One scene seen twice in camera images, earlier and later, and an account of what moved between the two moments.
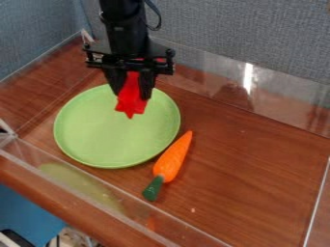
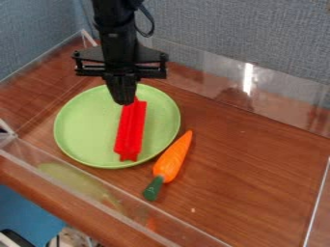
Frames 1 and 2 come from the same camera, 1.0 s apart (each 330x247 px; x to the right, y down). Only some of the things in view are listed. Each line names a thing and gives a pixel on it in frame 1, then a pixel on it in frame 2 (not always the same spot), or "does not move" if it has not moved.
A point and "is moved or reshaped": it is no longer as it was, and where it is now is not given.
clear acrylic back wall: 288,97 does not move
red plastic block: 132,101 is moved or reshaped
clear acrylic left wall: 61,62 does not move
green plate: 100,137 does not move
